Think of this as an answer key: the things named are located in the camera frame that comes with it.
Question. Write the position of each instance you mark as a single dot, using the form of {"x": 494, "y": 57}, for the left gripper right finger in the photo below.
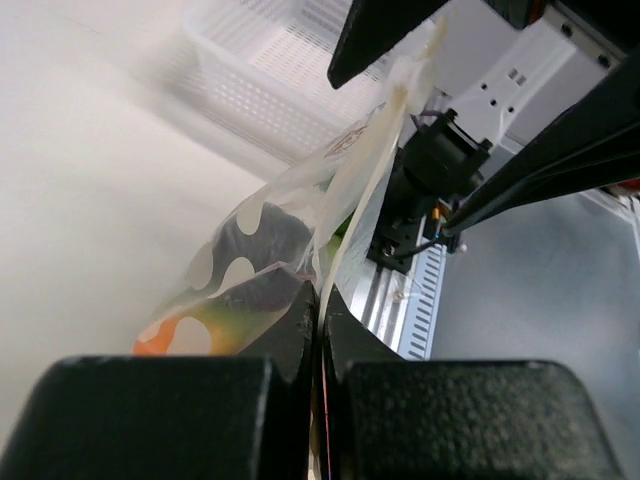
{"x": 391, "y": 418}

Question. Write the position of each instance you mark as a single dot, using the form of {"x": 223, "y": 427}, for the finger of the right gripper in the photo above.
{"x": 371, "y": 29}
{"x": 592, "y": 144}

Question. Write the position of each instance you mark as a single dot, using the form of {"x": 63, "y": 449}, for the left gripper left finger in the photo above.
{"x": 245, "y": 416}

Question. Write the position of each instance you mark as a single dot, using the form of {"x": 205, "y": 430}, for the green orange mango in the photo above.
{"x": 211, "y": 326}

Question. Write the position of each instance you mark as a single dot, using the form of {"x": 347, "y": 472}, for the dark purple fruit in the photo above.
{"x": 268, "y": 265}

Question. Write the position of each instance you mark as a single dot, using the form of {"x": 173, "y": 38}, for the green leafy vegetable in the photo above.
{"x": 337, "y": 238}

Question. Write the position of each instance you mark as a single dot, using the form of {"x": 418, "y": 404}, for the clear zip top bag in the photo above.
{"x": 313, "y": 223}

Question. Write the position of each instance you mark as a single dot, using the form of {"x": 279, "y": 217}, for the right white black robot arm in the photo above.
{"x": 444, "y": 156}

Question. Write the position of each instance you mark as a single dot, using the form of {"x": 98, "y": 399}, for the white perforated plastic basket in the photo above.
{"x": 259, "y": 68}

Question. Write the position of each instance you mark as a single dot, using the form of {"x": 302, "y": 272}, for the white slotted cable duct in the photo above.
{"x": 418, "y": 328}

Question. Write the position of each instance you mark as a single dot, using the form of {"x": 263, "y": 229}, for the aluminium rail frame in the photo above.
{"x": 381, "y": 301}

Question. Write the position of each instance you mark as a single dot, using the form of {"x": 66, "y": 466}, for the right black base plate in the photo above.
{"x": 398, "y": 230}

